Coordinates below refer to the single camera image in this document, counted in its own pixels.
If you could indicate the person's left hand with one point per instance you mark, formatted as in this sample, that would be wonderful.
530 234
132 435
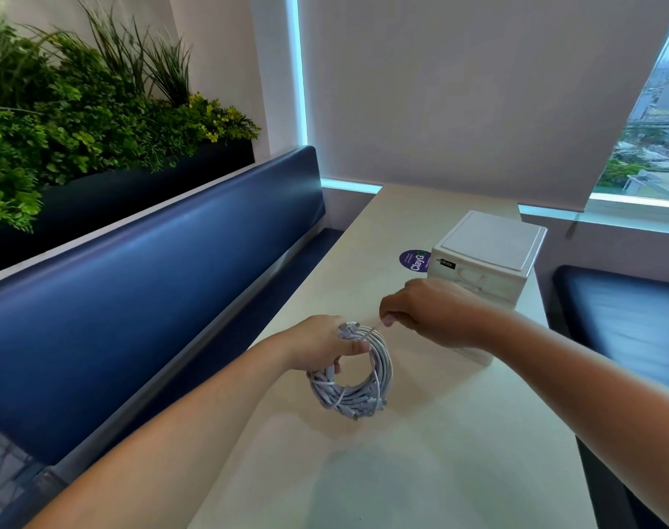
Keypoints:
318 341

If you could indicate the person's right hand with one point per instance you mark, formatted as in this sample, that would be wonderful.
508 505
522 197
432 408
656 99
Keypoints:
450 314

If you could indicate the white mini drawer cabinet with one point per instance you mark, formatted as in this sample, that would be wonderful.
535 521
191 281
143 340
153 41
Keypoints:
497 236

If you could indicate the person's left forearm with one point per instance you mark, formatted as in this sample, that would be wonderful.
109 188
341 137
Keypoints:
147 446

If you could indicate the person's right forearm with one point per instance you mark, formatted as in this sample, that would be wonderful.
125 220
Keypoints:
599 391

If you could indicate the black planter box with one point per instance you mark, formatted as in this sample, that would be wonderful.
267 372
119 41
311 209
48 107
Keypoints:
136 192

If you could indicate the round purple sticker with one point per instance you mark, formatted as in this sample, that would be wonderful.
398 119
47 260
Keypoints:
414 261

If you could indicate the white table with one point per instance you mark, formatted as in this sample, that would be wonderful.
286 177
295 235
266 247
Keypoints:
395 462

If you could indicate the blue padded bench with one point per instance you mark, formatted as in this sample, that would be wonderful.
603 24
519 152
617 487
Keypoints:
626 325
119 308

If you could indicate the white roller blind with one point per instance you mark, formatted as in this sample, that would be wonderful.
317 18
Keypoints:
466 88

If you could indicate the glass window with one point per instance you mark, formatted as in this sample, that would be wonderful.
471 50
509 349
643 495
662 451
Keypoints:
643 154

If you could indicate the green leafy plants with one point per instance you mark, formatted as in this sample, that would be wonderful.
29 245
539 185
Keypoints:
64 126

